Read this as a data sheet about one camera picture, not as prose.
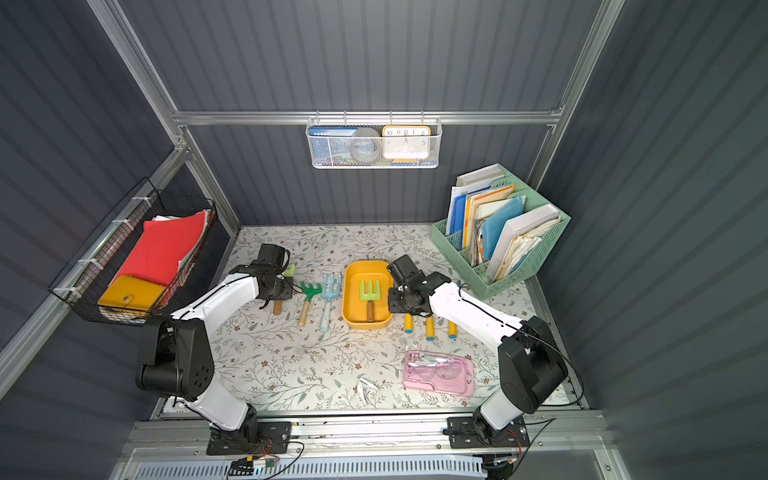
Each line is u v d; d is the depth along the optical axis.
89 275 0.62
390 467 0.71
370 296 1.01
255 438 0.70
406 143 0.88
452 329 0.91
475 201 0.94
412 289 0.65
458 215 1.01
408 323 0.93
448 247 1.05
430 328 0.91
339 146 0.91
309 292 1.01
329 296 1.00
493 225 0.91
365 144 0.88
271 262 0.73
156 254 0.72
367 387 0.81
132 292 0.65
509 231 0.85
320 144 0.87
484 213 0.92
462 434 0.73
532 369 0.44
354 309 0.97
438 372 0.83
